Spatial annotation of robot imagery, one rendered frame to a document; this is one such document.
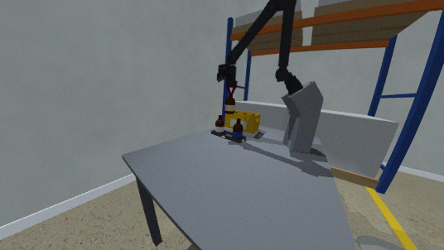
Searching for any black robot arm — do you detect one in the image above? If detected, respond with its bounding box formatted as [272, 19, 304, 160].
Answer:
[217, 0, 303, 95]

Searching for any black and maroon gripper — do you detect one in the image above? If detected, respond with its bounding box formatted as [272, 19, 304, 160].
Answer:
[226, 73, 237, 95]

